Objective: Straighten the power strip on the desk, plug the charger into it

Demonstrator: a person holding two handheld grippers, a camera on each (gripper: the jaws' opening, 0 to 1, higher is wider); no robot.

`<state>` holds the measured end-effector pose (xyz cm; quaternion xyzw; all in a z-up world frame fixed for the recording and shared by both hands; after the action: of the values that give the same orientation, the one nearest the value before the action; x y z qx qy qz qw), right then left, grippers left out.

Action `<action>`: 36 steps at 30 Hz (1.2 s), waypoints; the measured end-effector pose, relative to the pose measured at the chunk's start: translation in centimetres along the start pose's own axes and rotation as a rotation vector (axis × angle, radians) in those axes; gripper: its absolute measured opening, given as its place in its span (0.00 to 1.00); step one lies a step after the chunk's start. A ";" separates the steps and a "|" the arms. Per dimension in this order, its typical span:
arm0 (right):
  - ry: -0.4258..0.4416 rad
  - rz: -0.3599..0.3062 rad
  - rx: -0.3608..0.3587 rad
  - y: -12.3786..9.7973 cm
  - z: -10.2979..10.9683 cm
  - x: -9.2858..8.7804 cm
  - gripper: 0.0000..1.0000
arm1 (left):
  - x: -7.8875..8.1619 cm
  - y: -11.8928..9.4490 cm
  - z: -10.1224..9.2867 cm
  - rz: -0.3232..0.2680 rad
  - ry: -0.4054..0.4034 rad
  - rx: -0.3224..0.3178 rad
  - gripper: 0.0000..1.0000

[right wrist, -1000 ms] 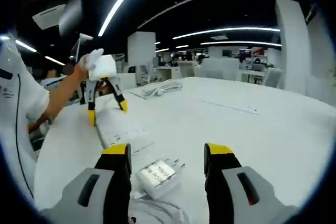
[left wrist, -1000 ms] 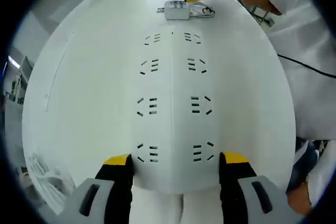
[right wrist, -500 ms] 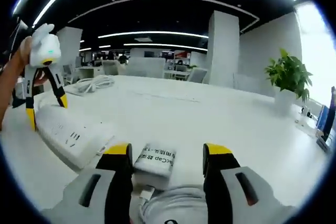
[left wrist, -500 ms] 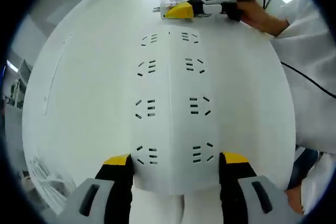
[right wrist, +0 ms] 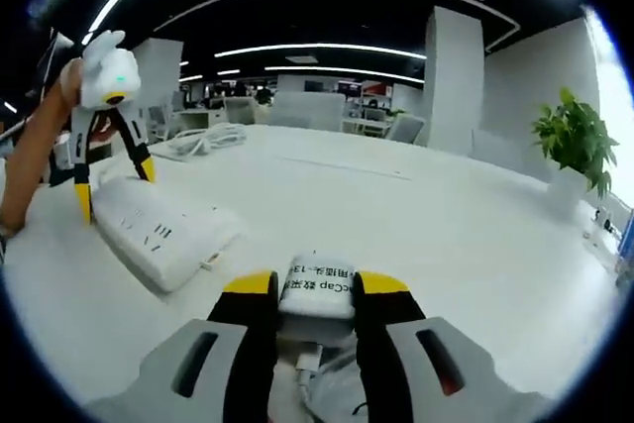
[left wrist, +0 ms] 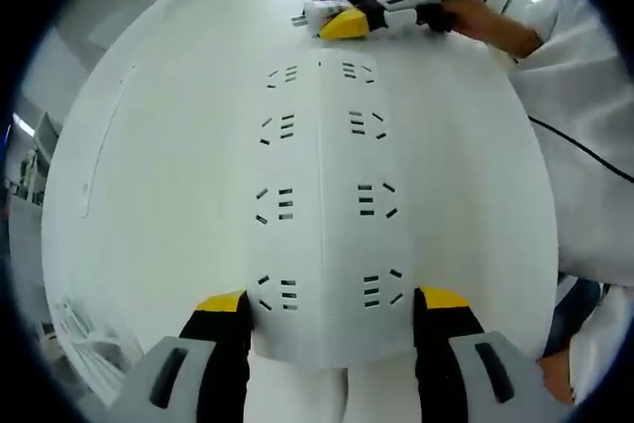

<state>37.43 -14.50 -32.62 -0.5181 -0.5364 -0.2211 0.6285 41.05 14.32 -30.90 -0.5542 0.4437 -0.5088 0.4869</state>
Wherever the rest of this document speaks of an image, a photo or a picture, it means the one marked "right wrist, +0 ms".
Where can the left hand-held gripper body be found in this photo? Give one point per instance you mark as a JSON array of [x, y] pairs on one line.
[[111, 71]]

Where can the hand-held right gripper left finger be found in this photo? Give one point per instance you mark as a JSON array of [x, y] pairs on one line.
[[208, 363]]

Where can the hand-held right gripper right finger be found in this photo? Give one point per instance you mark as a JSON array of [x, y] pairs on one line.
[[396, 363]]

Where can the white power strip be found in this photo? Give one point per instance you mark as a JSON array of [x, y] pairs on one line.
[[158, 230]]

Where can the white charger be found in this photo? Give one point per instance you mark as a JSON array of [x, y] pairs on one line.
[[317, 301]]

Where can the white office cabinet desk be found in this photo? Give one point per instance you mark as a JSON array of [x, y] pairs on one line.
[[198, 121]]

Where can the long ceiling light strip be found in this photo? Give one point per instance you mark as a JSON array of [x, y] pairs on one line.
[[322, 49], [342, 71]]

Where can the person's left hand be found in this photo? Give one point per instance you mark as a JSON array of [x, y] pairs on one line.
[[72, 83]]

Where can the wide white mesh chair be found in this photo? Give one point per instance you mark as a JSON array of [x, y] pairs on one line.
[[307, 111]]

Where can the slanted white office chair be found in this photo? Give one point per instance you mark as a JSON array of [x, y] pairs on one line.
[[406, 128]]

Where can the white plant pot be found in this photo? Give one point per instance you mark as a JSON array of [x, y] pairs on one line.
[[569, 192]]

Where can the blue object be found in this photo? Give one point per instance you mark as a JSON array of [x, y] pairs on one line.
[[626, 249]]

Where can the green potted plant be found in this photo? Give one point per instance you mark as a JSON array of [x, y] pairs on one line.
[[577, 138]]

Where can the large bright window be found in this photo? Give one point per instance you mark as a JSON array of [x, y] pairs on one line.
[[616, 96]]

